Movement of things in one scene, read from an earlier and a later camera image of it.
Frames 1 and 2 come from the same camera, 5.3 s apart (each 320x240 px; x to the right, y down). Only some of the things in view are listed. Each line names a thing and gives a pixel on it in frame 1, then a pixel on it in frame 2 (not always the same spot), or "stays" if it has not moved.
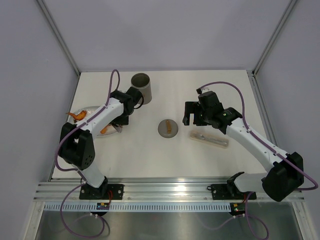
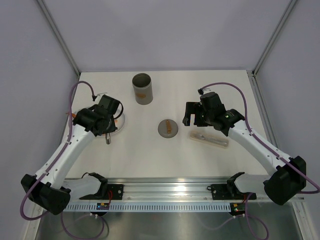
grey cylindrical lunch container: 141,81 stays
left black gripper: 123,121 -> 112,128
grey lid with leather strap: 168,128 stays
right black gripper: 191,107 stays
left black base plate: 105,192 stays
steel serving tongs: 119,128 -> 108,138
